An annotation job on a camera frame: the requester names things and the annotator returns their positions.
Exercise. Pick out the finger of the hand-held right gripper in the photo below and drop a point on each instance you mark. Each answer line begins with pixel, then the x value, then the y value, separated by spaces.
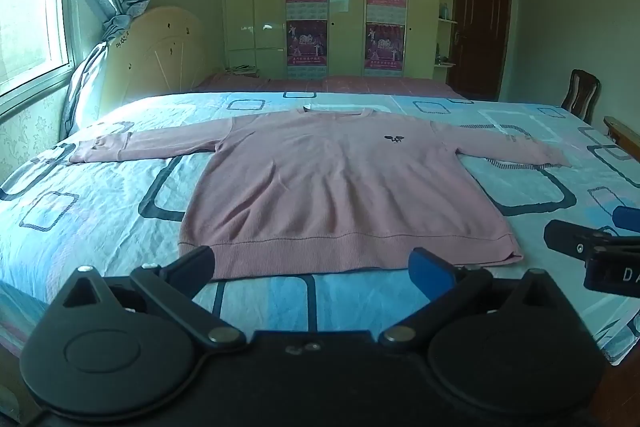
pixel 627 218
pixel 570 238

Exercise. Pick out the blue patterned bed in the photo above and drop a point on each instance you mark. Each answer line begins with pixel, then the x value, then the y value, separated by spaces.
pixel 100 227

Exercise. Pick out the wooden chair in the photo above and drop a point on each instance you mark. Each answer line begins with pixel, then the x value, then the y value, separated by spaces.
pixel 582 92

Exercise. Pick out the brown wooden door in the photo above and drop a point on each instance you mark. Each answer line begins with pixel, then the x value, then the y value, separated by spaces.
pixel 482 32

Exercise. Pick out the cream bed headboard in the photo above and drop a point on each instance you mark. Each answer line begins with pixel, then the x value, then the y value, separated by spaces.
pixel 165 52

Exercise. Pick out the pink sweater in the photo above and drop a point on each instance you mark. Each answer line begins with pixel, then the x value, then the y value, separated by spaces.
pixel 325 187

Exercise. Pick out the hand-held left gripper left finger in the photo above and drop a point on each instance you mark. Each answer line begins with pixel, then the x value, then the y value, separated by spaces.
pixel 200 263

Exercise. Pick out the stack of papers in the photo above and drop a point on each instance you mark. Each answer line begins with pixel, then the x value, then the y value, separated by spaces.
pixel 242 70

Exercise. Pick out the cream corner shelf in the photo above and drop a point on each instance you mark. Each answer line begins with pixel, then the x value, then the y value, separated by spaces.
pixel 447 22

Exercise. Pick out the wooden bed frame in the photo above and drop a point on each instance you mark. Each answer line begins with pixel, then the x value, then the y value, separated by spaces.
pixel 622 129

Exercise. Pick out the window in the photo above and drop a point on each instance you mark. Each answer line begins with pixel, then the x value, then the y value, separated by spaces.
pixel 25 7

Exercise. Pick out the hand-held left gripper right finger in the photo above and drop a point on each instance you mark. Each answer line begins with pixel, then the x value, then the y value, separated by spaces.
pixel 429 271

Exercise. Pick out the blue bottle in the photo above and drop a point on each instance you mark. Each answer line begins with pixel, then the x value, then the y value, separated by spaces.
pixel 444 11

